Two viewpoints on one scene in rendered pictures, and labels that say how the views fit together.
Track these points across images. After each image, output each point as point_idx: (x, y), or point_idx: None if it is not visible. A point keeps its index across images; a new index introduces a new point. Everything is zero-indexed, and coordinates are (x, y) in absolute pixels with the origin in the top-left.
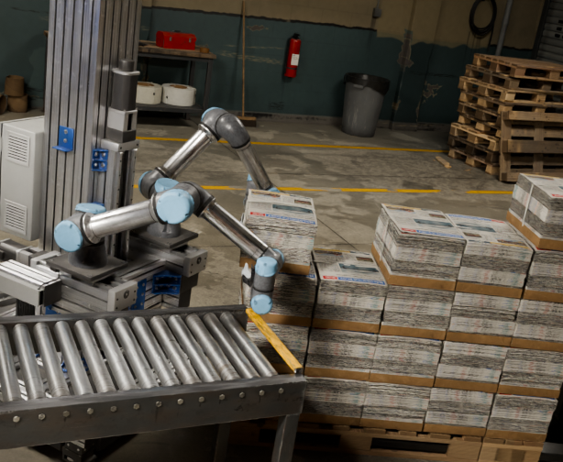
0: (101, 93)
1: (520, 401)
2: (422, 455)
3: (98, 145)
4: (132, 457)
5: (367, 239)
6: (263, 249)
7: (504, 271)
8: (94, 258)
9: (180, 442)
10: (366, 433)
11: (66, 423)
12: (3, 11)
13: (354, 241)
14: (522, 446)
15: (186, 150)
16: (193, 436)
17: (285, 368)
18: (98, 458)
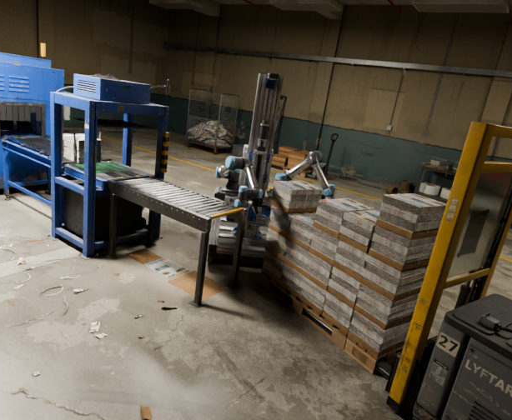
0: (255, 132)
1: (364, 321)
2: (320, 329)
3: (253, 151)
4: (227, 268)
5: (505, 287)
6: (253, 186)
7: (359, 234)
8: (229, 185)
9: (247, 274)
10: (300, 303)
11: (147, 202)
12: (411, 152)
13: (492, 284)
14: (365, 352)
15: (297, 165)
16: (253, 276)
17: (278, 255)
18: (218, 263)
